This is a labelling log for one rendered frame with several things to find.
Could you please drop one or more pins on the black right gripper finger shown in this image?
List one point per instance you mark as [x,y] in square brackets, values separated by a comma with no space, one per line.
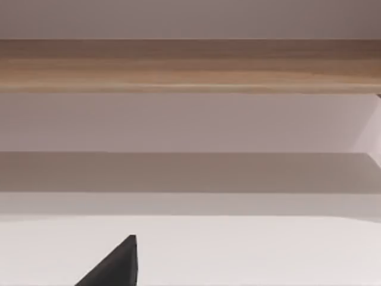
[120,265]

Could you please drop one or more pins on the wooden shelf unit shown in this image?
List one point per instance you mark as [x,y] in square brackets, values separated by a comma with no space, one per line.
[190,172]

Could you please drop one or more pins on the wooden shelf board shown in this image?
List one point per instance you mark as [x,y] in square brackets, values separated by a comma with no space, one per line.
[190,65]

